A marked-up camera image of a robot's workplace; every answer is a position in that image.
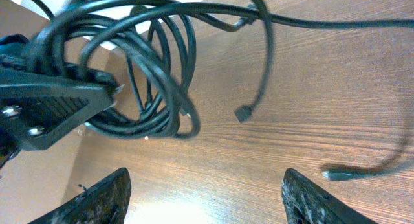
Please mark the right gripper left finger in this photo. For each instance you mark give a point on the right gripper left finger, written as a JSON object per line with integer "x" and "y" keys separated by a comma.
{"x": 105, "y": 202}

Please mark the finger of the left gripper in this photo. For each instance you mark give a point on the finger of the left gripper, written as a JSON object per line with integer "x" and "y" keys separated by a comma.
{"x": 14, "y": 50}
{"x": 38, "y": 110}

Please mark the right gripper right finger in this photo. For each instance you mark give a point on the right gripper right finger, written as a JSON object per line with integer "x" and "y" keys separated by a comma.
{"x": 306, "y": 202}

